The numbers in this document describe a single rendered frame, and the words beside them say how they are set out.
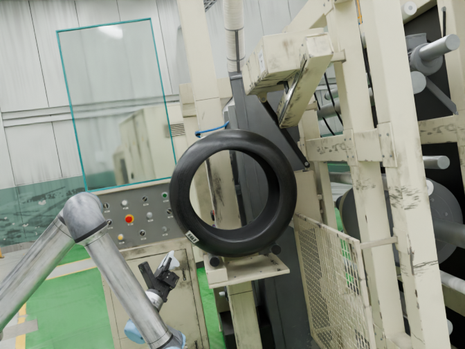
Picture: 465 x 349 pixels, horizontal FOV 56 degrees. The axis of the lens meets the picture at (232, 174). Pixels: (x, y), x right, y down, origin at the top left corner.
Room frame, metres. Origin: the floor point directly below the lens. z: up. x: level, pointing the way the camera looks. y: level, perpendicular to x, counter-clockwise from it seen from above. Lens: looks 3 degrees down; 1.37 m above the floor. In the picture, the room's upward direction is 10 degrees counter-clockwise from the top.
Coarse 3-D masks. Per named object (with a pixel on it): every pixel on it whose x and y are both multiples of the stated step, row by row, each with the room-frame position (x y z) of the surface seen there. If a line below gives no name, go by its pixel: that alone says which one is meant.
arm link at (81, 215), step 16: (64, 208) 1.44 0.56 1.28; (80, 208) 1.41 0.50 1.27; (96, 208) 1.44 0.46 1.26; (80, 224) 1.38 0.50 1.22; (96, 224) 1.39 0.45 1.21; (80, 240) 1.38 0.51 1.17; (96, 240) 1.40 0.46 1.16; (112, 240) 1.44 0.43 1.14; (96, 256) 1.40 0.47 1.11; (112, 256) 1.41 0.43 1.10; (112, 272) 1.40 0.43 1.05; (128, 272) 1.43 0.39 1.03; (112, 288) 1.42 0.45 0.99; (128, 288) 1.41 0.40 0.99; (128, 304) 1.41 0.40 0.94; (144, 304) 1.43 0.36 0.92; (144, 320) 1.42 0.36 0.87; (160, 320) 1.45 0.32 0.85; (144, 336) 1.43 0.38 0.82; (160, 336) 1.43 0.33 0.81
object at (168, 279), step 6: (156, 270) 1.75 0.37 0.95; (162, 270) 1.70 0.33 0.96; (168, 270) 1.73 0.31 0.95; (156, 276) 1.70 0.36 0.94; (162, 276) 1.69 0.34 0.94; (168, 276) 1.71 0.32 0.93; (174, 276) 1.73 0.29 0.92; (162, 282) 1.70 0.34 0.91; (168, 282) 1.70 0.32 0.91; (174, 282) 1.73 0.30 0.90; (156, 288) 1.68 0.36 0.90; (162, 288) 1.69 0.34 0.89; (168, 288) 1.70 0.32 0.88; (156, 294) 1.65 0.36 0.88; (162, 294) 1.68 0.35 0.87
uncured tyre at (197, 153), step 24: (192, 144) 1.96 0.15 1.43; (216, 144) 1.91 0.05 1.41; (240, 144) 1.91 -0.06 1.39; (264, 144) 1.94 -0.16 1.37; (192, 168) 1.89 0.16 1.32; (264, 168) 2.21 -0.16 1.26; (288, 168) 1.95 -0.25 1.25; (288, 192) 1.93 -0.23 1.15; (192, 216) 1.89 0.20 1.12; (264, 216) 2.20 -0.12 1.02; (288, 216) 1.94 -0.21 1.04; (216, 240) 1.90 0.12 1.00; (240, 240) 1.90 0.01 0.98; (264, 240) 1.92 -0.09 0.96
